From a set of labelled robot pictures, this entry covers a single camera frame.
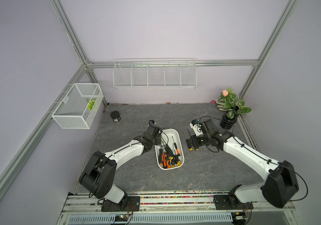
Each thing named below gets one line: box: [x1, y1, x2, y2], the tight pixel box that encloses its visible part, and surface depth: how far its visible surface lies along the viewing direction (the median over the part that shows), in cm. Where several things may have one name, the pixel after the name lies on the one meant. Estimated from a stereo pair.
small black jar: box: [110, 110, 122, 122], surface depth 111 cm
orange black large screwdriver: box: [158, 148, 164, 169], surface depth 87 cm
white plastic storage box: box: [154, 128, 185, 171], surface depth 90 cm
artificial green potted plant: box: [217, 86, 253, 130], surface depth 90 cm
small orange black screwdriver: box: [171, 135, 181, 157], surface depth 92 cm
